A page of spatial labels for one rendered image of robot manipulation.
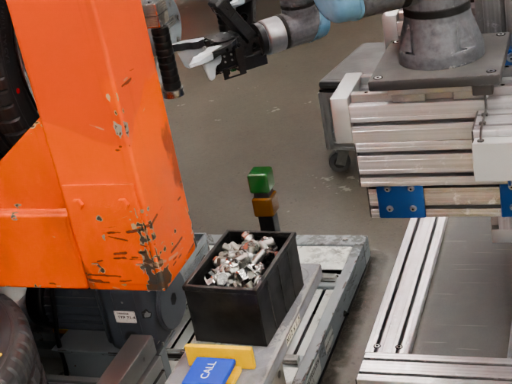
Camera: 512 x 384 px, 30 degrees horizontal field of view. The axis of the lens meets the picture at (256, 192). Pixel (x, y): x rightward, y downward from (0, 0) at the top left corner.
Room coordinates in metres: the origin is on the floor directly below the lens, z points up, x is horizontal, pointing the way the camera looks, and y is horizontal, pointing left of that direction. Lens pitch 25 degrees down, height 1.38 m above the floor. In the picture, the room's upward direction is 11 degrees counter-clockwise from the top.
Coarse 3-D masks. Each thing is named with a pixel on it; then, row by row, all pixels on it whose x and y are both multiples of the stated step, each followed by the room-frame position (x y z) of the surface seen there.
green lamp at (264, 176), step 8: (256, 168) 1.64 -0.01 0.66; (264, 168) 1.63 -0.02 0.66; (248, 176) 1.62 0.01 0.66; (256, 176) 1.61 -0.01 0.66; (264, 176) 1.60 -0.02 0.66; (272, 176) 1.63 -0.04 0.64; (248, 184) 1.62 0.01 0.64; (256, 184) 1.61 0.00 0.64; (264, 184) 1.60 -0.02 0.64; (272, 184) 1.62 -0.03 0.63; (256, 192) 1.61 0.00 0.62; (264, 192) 1.61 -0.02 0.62
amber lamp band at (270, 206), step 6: (276, 192) 1.63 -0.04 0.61; (252, 198) 1.62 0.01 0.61; (258, 198) 1.61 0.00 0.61; (264, 198) 1.61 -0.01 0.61; (270, 198) 1.61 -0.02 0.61; (276, 198) 1.63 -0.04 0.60; (252, 204) 1.62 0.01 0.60; (258, 204) 1.61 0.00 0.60; (264, 204) 1.61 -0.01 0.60; (270, 204) 1.60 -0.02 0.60; (276, 204) 1.62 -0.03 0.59; (258, 210) 1.61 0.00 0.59; (264, 210) 1.61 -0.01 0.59; (270, 210) 1.60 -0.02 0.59; (276, 210) 1.62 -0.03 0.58; (258, 216) 1.61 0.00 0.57; (264, 216) 1.61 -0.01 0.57; (270, 216) 1.61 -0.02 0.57
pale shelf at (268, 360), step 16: (304, 272) 1.59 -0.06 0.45; (320, 272) 1.60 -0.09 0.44; (304, 288) 1.53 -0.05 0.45; (304, 304) 1.49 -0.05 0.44; (288, 320) 1.43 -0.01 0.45; (288, 336) 1.40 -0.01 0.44; (256, 352) 1.35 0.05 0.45; (272, 352) 1.35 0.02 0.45; (176, 368) 1.35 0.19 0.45; (256, 368) 1.31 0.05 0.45; (272, 368) 1.31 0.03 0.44
